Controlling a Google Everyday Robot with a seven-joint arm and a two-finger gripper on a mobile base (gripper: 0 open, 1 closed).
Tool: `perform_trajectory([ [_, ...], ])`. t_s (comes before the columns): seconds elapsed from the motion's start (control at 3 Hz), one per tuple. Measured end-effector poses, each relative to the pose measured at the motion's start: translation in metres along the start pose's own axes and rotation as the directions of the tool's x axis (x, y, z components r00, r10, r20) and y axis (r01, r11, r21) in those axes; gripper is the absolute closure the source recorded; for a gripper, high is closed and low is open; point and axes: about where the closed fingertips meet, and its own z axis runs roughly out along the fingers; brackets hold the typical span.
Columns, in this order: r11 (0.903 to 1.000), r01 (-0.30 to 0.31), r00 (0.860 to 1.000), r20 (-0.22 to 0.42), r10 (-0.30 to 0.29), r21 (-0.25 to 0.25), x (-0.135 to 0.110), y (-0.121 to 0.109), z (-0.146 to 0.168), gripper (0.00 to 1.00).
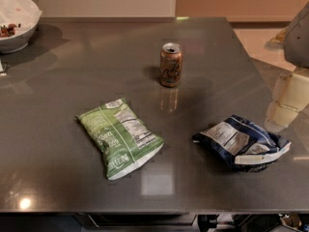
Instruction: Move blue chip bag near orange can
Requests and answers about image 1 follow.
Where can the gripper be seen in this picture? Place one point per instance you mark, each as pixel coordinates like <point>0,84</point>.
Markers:
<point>298,38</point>

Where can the blue chip bag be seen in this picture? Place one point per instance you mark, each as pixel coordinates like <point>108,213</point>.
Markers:
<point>243,145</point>

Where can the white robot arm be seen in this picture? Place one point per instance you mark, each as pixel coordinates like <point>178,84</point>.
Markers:
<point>296,42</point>

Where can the orange soda can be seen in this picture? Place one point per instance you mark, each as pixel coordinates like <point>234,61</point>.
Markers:
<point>171,59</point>

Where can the green chip bag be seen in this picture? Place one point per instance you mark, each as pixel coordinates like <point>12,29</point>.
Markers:
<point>124,140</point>

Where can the white bowl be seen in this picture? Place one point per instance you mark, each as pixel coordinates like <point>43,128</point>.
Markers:
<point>25,16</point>

